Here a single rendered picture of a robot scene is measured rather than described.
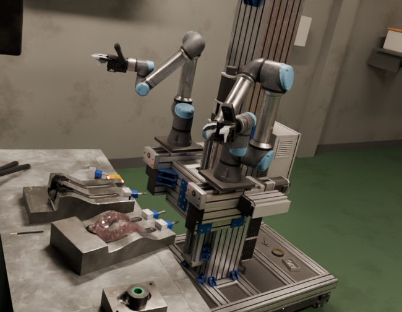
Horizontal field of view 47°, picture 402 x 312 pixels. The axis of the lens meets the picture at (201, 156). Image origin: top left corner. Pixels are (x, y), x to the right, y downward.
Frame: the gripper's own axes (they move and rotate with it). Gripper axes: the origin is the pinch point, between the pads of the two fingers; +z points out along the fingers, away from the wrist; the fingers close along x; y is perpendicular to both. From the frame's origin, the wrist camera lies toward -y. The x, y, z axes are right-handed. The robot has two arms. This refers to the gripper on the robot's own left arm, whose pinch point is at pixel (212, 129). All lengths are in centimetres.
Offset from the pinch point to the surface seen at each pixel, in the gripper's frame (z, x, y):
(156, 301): 32, 1, 59
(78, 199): 3, 67, 45
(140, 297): 38, 4, 55
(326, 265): -196, -13, 149
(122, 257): 14, 32, 60
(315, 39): -424, 88, -19
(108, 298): 43, 15, 57
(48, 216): 15, 75, 53
